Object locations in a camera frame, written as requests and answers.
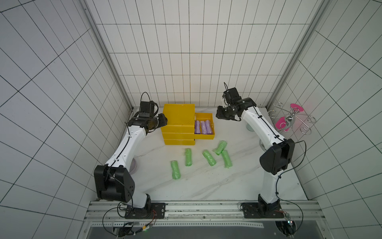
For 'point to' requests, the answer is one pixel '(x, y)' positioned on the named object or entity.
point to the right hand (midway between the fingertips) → (219, 112)
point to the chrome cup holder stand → (290, 115)
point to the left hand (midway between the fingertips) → (163, 122)
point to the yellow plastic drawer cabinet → (180, 128)
